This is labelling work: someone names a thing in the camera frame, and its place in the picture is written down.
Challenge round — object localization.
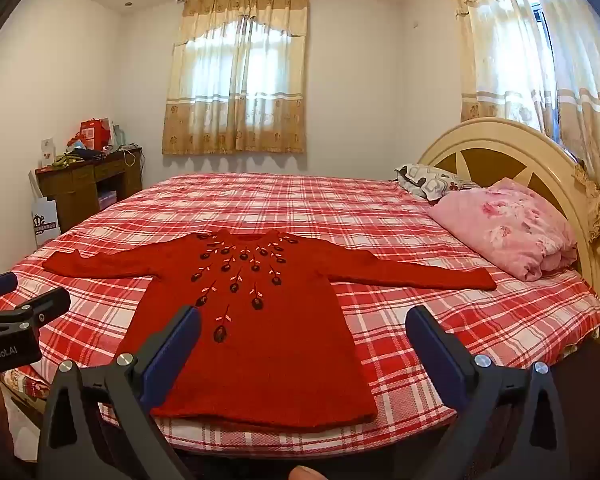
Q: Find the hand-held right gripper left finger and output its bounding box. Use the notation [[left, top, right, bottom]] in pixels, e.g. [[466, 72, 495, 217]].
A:
[[35, 304, 202, 480]]

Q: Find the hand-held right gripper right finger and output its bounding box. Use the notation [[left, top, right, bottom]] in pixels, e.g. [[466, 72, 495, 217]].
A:
[[405, 305, 571, 480]]

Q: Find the red embroidered knit sweater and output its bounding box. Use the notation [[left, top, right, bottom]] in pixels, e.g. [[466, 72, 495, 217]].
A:
[[42, 229, 497, 431]]

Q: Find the person's right hand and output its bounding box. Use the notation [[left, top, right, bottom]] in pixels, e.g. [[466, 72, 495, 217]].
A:
[[288, 465, 327, 480]]

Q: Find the bed with red plaid sheet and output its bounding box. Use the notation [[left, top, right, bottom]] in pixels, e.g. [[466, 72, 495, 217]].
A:
[[0, 172, 600, 461]]

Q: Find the white paper bag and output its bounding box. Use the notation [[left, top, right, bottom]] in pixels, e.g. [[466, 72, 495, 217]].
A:
[[28, 170, 62, 247]]

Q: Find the brown wooden desk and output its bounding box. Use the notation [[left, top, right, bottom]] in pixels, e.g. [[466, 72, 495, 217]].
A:
[[34, 146, 144, 234]]

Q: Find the pink floral quilt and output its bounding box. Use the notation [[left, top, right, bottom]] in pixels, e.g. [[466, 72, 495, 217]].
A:
[[426, 178, 579, 282]]

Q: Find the grey patterned pillow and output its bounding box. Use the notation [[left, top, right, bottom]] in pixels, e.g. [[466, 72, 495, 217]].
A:
[[394, 163, 481, 205]]

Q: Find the red bag on table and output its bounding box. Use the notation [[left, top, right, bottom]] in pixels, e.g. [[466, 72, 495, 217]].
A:
[[78, 118, 112, 151]]

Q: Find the cream wooden headboard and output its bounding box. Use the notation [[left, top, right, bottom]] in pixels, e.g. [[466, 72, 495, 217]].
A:
[[418, 117, 600, 306]]

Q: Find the beige floral window curtain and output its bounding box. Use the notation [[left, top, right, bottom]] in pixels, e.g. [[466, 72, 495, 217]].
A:
[[161, 0, 311, 157]]

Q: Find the long beige floral curtain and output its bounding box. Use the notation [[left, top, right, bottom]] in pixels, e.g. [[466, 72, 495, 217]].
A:
[[445, 0, 600, 263]]

